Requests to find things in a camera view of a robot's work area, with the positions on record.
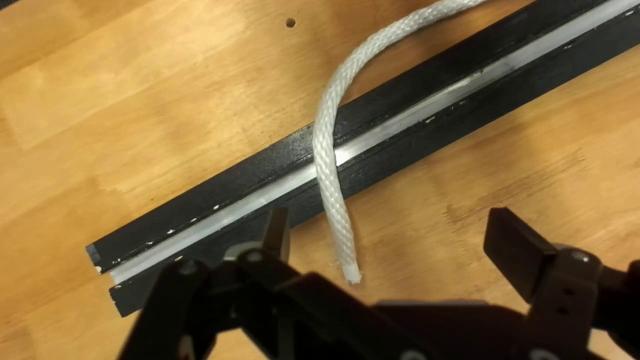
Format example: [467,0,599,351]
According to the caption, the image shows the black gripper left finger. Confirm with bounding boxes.
[263,206,290,263]

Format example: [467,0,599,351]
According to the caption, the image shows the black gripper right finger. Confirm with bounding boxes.
[484,209,558,303]

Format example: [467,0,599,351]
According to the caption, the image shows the white braided rope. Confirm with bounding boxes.
[311,0,486,289]

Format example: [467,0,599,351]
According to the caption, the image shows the long black rail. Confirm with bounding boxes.
[87,0,640,317]

